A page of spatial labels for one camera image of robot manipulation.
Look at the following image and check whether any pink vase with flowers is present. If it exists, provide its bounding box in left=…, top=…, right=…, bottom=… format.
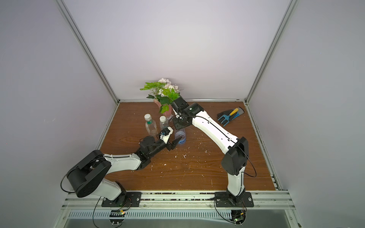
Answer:
left=140, top=78, right=181, bottom=120

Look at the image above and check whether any blue label water bottle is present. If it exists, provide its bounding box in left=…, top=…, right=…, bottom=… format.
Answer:
left=175, top=129, right=186, bottom=144

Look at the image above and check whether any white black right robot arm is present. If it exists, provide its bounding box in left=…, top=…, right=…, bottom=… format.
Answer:
left=172, top=97, right=249, bottom=201

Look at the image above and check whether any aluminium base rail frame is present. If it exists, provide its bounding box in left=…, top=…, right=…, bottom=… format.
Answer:
left=53, top=175, right=304, bottom=228

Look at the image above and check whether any aluminium corner frame post left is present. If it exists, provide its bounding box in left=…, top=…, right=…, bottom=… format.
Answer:
left=55, top=0, right=120, bottom=104

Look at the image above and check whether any green label clear bottle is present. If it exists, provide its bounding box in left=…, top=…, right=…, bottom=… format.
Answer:
left=145, top=119, right=158, bottom=136

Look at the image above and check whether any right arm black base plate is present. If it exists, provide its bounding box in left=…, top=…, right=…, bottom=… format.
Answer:
left=211, top=192, right=254, bottom=208

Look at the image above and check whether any black blue work glove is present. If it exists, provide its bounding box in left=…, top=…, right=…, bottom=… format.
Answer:
left=217, top=107, right=244, bottom=126

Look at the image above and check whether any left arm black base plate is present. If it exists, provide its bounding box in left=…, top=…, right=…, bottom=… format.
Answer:
left=101, top=192, right=142, bottom=208

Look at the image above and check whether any white bottle cap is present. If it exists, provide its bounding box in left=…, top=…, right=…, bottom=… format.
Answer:
left=159, top=116, right=167, bottom=123
left=144, top=114, right=152, bottom=121

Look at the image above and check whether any teal print clear bottle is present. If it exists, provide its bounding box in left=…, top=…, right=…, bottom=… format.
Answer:
left=160, top=118, right=169, bottom=131

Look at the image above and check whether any aluminium corner frame post right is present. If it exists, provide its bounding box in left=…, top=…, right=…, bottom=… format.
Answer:
left=245, top=0, right=298, bottom=104

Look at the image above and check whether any blue yellow garden hand rake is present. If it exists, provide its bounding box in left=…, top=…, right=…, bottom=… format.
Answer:
left=217, top=108, right=239, bottom=126

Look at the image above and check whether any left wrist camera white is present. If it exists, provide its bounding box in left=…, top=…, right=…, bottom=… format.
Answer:
left=158, top=126, right=173, bottom=144

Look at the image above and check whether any aluminium corner frame post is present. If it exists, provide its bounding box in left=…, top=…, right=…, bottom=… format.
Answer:
left=245, top=0, right=298, bottom=104
left=55, top=0, right=120, bottom=104

